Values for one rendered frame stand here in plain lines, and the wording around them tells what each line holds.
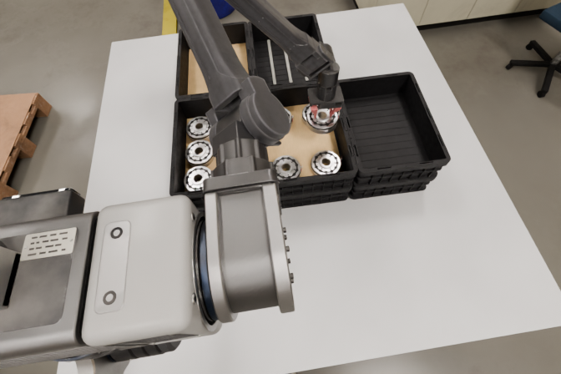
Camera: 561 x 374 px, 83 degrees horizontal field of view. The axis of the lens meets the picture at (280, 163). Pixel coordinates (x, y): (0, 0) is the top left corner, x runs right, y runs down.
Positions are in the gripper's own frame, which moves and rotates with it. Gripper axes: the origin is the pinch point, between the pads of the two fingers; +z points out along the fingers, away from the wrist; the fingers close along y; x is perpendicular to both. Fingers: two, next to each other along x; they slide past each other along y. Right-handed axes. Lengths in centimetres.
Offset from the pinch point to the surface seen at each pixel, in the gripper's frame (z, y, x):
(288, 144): 17.0, 11.0, -1.9
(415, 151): 16.3, -34.1, 7.1
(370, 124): 15.9, -21.0, -6.6
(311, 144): 16.8, 2.4, -0.4
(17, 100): 84, 192, -110
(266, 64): 15.0, 15.7, -44.0
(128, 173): 32, 77, -5
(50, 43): 96, 199, -189
